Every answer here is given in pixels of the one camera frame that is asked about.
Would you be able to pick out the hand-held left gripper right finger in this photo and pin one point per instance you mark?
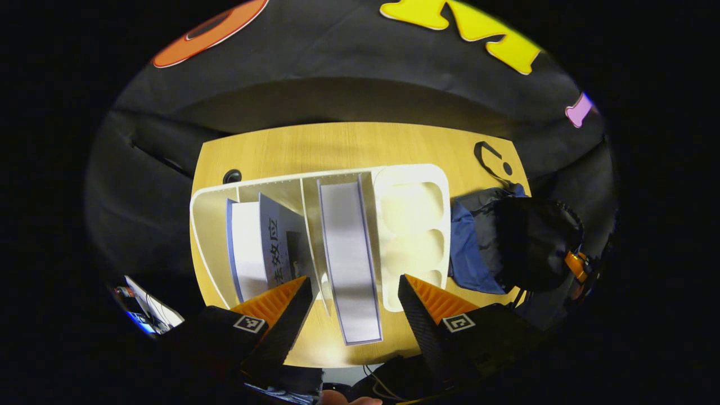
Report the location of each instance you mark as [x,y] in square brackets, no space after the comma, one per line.
[424,332]

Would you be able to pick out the white book with printed cover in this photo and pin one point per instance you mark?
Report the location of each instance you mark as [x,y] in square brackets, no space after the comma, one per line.
[275,236]

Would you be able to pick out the blue schoolbag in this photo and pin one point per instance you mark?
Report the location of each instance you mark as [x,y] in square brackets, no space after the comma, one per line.
[478,253]

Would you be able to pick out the black round desk grommet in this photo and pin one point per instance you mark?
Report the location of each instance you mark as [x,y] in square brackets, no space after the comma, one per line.
[232,176]
[507,168]

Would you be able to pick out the lit computer screen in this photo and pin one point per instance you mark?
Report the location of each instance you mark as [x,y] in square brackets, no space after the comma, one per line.
[152,309]

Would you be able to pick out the white bookshelf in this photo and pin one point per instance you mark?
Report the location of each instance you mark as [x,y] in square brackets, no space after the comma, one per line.
[410,208]

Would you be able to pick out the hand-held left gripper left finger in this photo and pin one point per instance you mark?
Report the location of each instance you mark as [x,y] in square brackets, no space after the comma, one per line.
[284,332]

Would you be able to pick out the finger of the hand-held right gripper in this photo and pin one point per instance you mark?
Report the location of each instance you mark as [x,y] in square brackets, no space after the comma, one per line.
[576,265]

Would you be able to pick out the thick blue-edged book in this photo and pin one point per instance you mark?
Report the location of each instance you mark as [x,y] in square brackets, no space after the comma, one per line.
[349,253]

